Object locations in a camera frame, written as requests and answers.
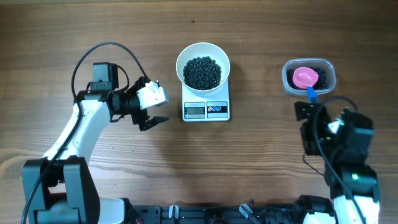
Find pink scoop blue handle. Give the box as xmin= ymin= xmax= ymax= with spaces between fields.
xmin=292 ymin=67 xmax=318 ymax=103

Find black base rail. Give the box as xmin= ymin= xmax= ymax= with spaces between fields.
xmin=74 ymin=203 xmax=351 ymax=224

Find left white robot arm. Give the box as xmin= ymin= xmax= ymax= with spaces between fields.
xmin=21 ymin=62 xmax=169 ymax=223

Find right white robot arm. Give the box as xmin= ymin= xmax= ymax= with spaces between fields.
xmin=294 ymin=101 xmax=381 ymax=223

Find white paper bowl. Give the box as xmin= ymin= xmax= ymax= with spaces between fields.
xmin=175 ymin=42 xmax=231 ymax=95

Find white digital kitchen scale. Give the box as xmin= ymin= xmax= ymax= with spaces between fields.
xmin=182 ymin=81 xmax=230 ymax=122

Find black beans in bowl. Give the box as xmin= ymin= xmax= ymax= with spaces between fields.
xmin=183 ymin=56 xmax=221 ymax=90

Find clear plastic bean container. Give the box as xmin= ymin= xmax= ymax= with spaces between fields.
xmin=282 ymin=58 xmax=337 ymax=96

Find black beans in container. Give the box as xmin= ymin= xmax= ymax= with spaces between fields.
xmin=286 ymin=67 xmax=328 ymax=90

